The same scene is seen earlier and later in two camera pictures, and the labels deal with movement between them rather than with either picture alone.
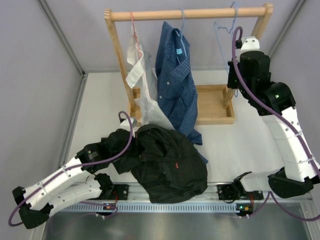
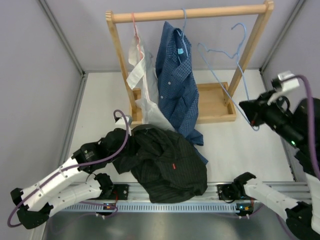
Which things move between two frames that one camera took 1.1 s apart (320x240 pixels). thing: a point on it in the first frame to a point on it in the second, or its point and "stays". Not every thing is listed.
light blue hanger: x=229 y=32 to x=237 y=56
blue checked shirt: x=176 y=85 stays
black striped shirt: x=169 y=164 stays
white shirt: x=148 y=103 stays
